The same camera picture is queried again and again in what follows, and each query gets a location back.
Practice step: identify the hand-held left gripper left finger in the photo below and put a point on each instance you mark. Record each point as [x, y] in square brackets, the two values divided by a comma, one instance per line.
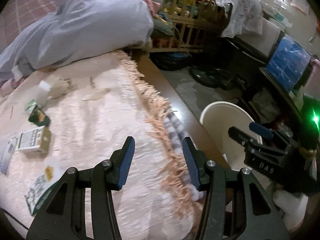
[126, 165]

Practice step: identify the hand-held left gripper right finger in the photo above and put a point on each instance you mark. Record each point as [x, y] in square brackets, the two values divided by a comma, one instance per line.
[191, 165]

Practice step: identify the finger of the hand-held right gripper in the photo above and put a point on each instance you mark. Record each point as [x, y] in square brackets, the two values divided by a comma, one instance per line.
[240, 134]
[261, 129]

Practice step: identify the white trash bin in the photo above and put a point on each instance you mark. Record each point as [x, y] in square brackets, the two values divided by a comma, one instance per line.
[220, 125]

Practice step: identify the black fan base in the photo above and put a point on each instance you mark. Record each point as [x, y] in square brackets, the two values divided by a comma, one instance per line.
[207, 77]

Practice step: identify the blue drawer unit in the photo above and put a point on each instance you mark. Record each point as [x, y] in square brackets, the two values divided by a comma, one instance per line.
[287, 62]

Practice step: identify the flat green white box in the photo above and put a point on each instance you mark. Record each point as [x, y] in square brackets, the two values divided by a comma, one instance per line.
[37, 192]

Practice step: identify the small white green carton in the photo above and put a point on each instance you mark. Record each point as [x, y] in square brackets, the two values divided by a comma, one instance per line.
[32, 140]

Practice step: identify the green snack packet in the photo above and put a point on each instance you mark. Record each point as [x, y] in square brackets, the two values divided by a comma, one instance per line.
[38, 116]

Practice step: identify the crumpled tan paper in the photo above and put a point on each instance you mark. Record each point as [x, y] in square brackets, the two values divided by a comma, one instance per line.
[60, 87]

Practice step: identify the black bag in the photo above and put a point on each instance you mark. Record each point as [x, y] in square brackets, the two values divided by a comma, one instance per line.
[170, 60]

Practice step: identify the white crumpled plastic sheet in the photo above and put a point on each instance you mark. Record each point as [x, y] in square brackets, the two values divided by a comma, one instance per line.
[240, 7]

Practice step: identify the green cushion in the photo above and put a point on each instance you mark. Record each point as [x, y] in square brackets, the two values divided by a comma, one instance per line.
[162, 28]

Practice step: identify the wooden crib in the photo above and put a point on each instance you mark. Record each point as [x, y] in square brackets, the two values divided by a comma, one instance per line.
[185, 12]

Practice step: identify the blue-grey duvet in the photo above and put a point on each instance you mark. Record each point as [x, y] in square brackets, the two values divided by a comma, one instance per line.
[87, 22]

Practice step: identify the white wall socket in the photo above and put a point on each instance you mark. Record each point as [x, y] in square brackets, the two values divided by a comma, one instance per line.
[281, 0]

